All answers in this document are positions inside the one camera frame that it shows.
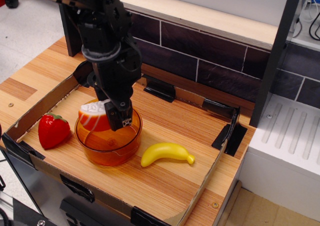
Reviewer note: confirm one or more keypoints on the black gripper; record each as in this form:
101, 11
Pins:
113, 77

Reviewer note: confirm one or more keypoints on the salmon sushi toy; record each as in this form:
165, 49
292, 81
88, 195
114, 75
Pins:
93, 117

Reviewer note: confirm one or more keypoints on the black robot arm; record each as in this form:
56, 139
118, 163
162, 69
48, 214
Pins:
101, 24

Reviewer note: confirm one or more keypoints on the orange transparent plastic pot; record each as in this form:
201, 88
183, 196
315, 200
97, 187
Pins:
111, 148

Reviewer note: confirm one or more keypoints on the cardboard fence with black tape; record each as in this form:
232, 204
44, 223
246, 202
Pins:
172, 191

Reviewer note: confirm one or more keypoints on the red toy strawberry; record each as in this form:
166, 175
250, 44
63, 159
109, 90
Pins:
52, 130

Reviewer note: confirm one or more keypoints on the yellow toy banana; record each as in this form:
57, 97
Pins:
165, 150

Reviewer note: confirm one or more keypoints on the black caster wheel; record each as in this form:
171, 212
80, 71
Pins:
11, 4

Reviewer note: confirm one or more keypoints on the white toy sink drainboard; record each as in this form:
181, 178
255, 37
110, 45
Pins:
282, 163

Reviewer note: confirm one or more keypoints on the dark shelf frame with tiles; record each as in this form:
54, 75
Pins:
211, 52

